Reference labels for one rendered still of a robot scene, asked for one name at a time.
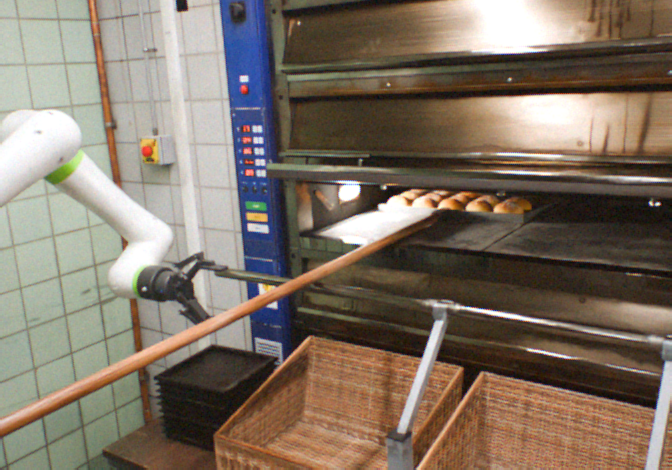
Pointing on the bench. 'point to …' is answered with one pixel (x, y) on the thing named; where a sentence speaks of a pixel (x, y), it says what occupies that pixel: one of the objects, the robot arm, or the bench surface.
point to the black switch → (237, 11)
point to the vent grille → (270, 349)
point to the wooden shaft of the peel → (192, 335)
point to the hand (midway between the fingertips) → (223, 295)
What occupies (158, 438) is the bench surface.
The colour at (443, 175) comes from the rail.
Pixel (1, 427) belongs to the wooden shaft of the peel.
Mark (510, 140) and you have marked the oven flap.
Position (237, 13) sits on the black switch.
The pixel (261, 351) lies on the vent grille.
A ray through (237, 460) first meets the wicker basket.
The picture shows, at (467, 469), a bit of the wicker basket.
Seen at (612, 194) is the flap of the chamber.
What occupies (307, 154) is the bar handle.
